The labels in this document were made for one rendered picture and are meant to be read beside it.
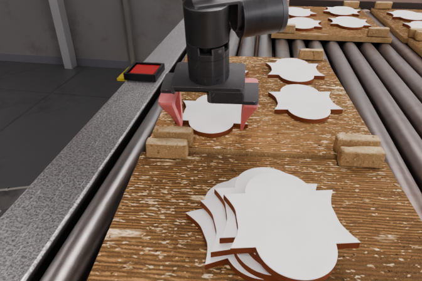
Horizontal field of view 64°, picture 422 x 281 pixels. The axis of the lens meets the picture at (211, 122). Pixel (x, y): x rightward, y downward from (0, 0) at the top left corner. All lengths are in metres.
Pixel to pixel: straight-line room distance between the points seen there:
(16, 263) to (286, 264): 0.28
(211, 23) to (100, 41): 3.05
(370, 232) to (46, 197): 0.40
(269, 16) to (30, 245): 0.38
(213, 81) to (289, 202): 0.19
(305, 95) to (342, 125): 0.10
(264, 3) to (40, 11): 3.31
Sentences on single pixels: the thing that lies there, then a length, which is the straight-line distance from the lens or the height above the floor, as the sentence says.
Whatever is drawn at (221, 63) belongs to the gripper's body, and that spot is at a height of 1.07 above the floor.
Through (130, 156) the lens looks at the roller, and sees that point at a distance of 0.53.
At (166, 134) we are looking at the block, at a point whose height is 0.96.
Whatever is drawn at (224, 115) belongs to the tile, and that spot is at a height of 0.95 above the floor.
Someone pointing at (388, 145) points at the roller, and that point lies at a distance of 0.60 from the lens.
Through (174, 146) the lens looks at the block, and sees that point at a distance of 0.47.
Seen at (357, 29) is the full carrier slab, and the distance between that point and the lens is 1.18.
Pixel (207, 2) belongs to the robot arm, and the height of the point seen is 1.14.
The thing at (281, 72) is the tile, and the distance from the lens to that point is 0.75.
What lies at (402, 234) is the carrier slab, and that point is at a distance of 0.43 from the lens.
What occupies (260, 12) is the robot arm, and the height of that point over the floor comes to 1.13.
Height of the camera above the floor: 1.22
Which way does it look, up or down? 31 degrees down
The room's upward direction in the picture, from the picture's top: straight up
